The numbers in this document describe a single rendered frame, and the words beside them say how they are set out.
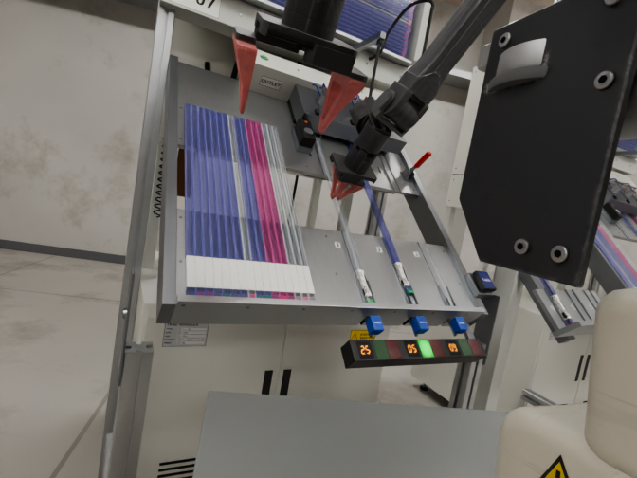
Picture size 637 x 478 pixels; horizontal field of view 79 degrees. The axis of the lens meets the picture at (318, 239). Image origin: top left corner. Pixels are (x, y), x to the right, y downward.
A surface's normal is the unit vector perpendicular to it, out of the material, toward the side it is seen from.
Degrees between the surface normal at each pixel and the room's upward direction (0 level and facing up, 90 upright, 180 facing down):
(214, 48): 90
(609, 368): 91
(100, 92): 90
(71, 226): 90
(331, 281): 43
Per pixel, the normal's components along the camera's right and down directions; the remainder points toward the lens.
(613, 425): -0.92, -0.13
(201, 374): 0.44, 0.16
